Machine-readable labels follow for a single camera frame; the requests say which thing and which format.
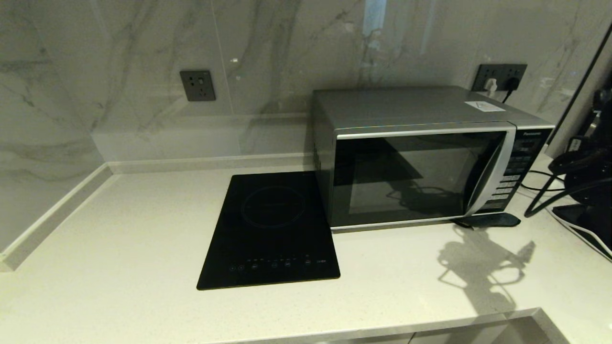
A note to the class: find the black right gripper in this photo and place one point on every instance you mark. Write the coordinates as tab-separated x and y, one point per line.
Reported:
590	172

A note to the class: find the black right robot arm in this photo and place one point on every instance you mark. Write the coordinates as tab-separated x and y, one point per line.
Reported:
603	114

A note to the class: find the silver microwave oven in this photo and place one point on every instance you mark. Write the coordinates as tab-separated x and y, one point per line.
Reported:
397	110

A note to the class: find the dark grey foot mat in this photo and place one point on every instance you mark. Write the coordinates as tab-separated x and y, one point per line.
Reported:
492	220

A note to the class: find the black power plug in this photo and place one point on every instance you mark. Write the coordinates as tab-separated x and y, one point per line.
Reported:
512	84

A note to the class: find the white sticker label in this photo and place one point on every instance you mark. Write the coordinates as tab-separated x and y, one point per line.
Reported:
485	106

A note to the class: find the white power plug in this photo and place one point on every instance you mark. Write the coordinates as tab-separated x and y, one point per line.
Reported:
491	85

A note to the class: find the black induction cooktop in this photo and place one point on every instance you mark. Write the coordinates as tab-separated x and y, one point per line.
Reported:
272	229

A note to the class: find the dark vertical frame post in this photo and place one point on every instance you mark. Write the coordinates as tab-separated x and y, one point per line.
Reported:
573	105

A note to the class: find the grey double wall socket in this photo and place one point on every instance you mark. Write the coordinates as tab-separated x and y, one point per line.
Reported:
499	71

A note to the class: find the grey single wall socket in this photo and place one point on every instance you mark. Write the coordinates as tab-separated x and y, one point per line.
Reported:
198	86

